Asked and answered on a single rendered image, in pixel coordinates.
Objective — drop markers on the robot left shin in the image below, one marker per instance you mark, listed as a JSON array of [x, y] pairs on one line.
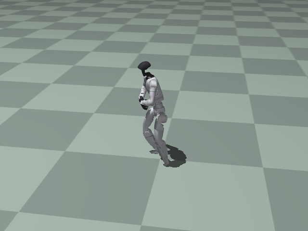
[[163, 152]]

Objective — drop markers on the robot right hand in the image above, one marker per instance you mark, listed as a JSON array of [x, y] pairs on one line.
[[144, 107]]

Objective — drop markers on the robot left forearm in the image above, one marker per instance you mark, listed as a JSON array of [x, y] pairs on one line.
[[145, 102]]

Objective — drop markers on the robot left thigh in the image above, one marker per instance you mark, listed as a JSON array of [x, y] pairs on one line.
[[158, 128]]

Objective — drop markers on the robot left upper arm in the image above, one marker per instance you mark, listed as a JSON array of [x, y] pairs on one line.
[[152, 86]]

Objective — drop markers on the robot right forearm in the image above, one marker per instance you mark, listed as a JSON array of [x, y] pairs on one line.
[[142, 93]]

